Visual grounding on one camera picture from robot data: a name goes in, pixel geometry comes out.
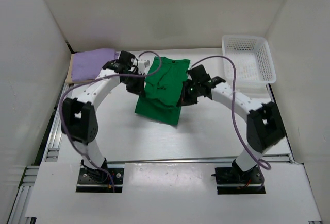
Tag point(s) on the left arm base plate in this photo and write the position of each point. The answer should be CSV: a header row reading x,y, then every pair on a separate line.
x,y
89,182

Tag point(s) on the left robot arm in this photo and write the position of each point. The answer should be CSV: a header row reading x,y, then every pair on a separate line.
x,y
79,121

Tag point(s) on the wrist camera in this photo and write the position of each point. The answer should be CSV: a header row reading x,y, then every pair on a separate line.
x,y
127,63
199,76

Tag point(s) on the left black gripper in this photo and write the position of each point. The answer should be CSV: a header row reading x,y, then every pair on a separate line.
x,y
139,89

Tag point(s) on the aluminium frame rail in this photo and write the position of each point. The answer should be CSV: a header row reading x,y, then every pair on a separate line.
x,y
32,139

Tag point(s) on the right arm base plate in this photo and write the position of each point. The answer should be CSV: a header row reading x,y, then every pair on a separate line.
x,y
230,182

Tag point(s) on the beige t shirt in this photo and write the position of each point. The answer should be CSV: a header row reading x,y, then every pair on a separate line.
x,y
68,79

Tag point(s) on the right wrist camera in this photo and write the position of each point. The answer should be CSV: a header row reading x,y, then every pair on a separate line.
x,y
199,76

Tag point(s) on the white plastic basket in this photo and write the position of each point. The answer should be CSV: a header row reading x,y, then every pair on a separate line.
x,y
252,59

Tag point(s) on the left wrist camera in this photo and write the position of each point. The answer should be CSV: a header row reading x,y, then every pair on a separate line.
x,y
127,63

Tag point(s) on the purple t shirt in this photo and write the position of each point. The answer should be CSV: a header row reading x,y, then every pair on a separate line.
x,y
88,64

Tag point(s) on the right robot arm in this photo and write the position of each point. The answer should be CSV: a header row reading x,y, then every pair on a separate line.
x,y
258,126

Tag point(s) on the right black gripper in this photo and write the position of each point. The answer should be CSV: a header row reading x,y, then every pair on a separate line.
x,y
184,100

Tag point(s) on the green t shirt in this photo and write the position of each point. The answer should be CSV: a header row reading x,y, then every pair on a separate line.
x,y
163,90

